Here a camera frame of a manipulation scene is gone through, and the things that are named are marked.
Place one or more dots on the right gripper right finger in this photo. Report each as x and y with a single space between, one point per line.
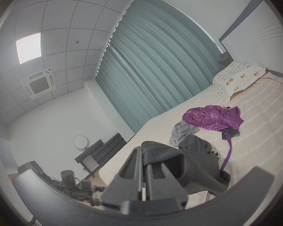
176 194

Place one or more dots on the black T-shirt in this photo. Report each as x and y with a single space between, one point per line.
198 168

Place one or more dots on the round white mirror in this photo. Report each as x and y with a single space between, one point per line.
80 141

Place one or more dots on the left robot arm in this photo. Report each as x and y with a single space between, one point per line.
68 178

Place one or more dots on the purple satin garment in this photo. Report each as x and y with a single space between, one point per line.
202 118

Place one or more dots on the ceiling air conditioner vent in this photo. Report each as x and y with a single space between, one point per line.
39 83

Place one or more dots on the square ceiling light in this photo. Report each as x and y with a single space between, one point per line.
28 48

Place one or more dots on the black chest of drawers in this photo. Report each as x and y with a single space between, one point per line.
108 147

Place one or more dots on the blue-green curtain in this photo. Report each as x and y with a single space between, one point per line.
122 90
155 43

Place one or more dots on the grey garment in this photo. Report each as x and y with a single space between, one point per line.
181 131

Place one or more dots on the white printed pillow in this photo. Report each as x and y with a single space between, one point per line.
238 76

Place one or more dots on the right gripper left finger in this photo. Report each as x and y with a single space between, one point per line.
113 192

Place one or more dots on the grey bedside table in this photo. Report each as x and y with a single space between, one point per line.
225 58

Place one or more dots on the bed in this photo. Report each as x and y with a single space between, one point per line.
250 138

